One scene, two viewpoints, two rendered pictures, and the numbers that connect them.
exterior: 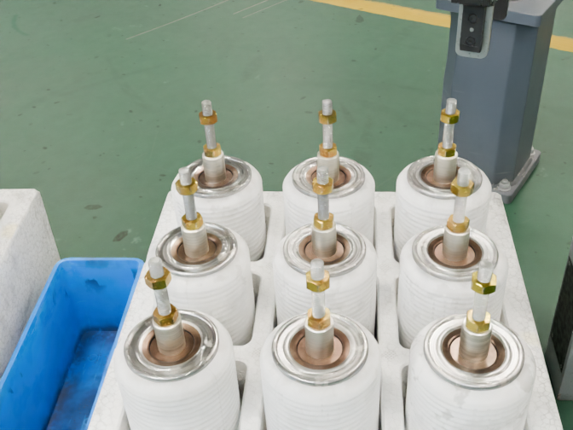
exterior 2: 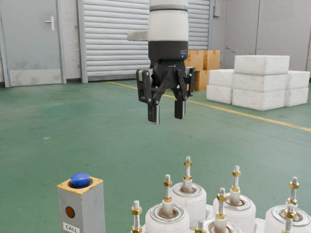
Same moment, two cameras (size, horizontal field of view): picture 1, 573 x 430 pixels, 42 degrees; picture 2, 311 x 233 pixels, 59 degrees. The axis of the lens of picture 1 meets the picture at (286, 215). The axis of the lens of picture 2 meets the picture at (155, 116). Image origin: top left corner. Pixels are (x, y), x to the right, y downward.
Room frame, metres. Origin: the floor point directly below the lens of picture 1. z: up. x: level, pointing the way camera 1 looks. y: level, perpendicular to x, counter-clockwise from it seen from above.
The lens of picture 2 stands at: (1.01, 0.03, 0.59)
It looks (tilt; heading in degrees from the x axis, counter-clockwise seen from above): 13 degrees down; 203
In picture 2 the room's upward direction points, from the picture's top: straight up
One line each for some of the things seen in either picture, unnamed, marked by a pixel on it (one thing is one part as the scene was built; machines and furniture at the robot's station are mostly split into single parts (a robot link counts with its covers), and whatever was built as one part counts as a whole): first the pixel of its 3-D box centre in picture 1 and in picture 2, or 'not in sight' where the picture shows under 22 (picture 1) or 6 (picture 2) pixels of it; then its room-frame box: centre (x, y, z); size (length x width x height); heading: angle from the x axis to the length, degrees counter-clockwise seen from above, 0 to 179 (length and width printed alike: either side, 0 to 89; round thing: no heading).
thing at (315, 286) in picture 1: (317, 280); (236, 173); (0.40, -0.02, 0.32); 0.02 x 0.02 x 0.01; 88
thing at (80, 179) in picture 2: not in sight; (80, 180); (0.56, -0.33, 0.32); 0.04 x 0.04 x 0.02
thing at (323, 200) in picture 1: (323, 204); (221, 206); (0.52, -0.03, 0.30); 0.01 x 0.01 x 0.08
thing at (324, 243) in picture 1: (324, 238); (220, 224); (0.52, -0.03, 0.26); 0.02 x 0.02 x 0.03
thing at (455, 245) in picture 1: (455, 241); (167, 207); (0.50, -0.15, 0.26); 0.02 x 0.02 x 0.03
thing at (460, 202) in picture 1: (460, 206); (167, 191); (0.50, -0.15, 0.30); 0.01 x 0.01 x 0.08
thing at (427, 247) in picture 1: (454, 252); (167, 212); (0.50, -0.15, 0.25); 0.08 x 0.08 x 0.01
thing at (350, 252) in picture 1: (324, 249); (220, 229); (0.52, -0.03, 0.25); 0.08 x 0.08 x 0.01
